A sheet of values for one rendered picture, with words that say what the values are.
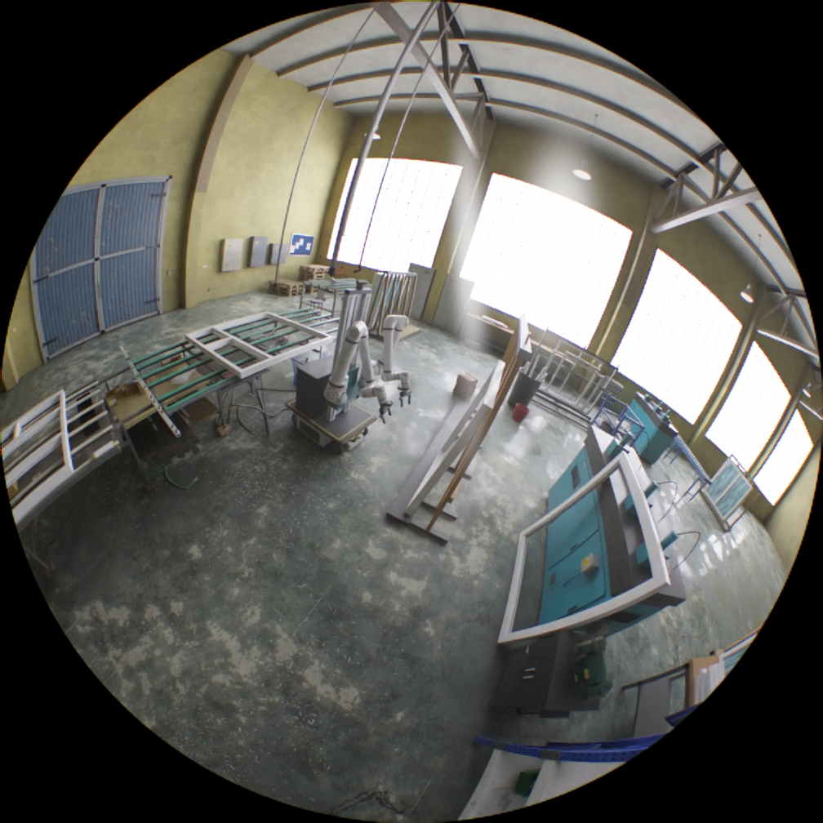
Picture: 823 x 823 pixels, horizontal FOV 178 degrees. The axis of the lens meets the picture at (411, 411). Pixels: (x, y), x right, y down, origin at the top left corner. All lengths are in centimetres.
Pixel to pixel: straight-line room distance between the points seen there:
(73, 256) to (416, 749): 967
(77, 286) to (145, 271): 210
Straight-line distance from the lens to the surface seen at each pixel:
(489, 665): 254
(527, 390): 544
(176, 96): 977
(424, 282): 949
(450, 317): 927
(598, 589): 226
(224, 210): 972
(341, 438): 284
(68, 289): 859
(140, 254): 873
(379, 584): 235
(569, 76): 847
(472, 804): 233
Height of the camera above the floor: 221
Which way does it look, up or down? 32 degrees down
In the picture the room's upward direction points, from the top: 18 degrees clockwise
